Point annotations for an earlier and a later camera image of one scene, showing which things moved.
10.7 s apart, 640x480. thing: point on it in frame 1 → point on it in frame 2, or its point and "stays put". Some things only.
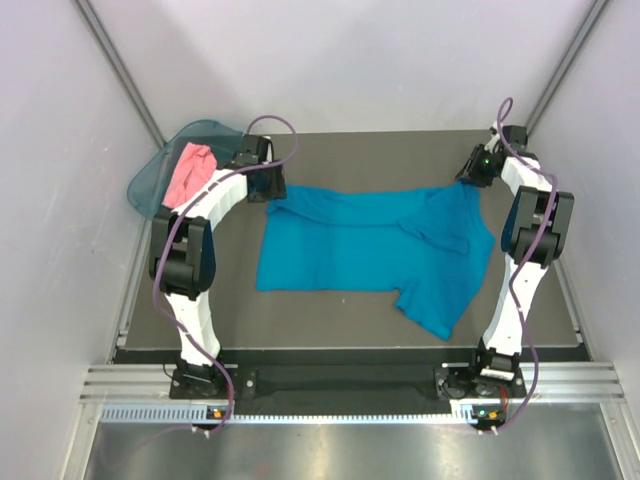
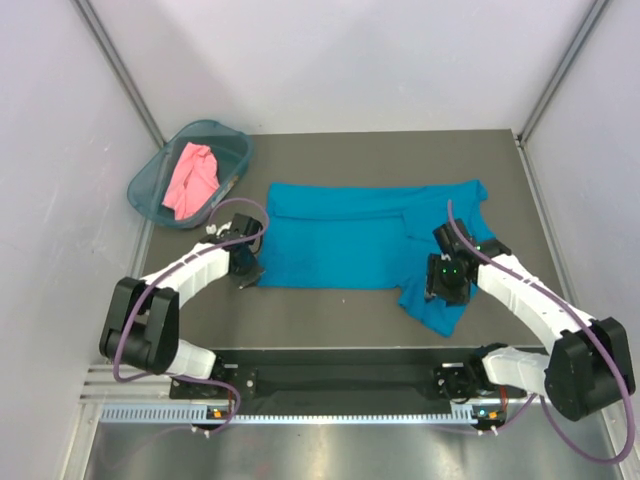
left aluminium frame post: [98, 31] stays put
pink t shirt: [195, 163] stays put
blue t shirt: [431, 245] stays put
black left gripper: [274, 191] → [251, 276]
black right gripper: [468, 172] → [453, 297]
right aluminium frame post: [589, 22] stays put
